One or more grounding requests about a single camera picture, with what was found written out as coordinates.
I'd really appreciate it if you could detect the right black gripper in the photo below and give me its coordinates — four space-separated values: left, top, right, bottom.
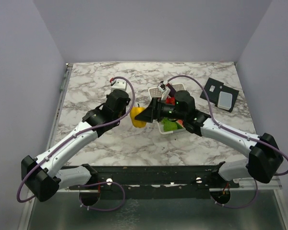
135 97 185 124

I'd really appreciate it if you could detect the yellow bell pepper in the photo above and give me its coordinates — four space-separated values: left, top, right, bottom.
130 103 147 128

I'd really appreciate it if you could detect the white perforated plastic basket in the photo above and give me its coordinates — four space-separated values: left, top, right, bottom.
148 83 185 135

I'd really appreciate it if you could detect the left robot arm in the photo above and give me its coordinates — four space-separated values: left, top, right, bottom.
21 89 130 202

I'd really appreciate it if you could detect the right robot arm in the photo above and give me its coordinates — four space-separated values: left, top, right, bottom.
135 90 283 187

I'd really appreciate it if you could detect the green grapes bunch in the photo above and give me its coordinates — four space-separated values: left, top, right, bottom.
161 119 180 132

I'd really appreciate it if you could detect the red lychee bunch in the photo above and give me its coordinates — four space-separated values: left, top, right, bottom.
166 97 183 129

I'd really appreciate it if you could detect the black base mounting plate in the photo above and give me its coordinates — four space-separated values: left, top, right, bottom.
69 165 239 199

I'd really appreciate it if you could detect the black square mat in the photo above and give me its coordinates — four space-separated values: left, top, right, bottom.
204 78 239 113

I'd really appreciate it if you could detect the grey rectangular pad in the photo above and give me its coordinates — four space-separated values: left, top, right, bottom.
217 92 233 110

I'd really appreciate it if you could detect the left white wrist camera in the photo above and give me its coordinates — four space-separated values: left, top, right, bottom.
110 79 127 92

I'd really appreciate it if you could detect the aluminium side rail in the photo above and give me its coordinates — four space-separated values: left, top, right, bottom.
46 63 73 151

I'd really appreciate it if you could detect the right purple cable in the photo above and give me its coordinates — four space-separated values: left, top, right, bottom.
167 75 288 175

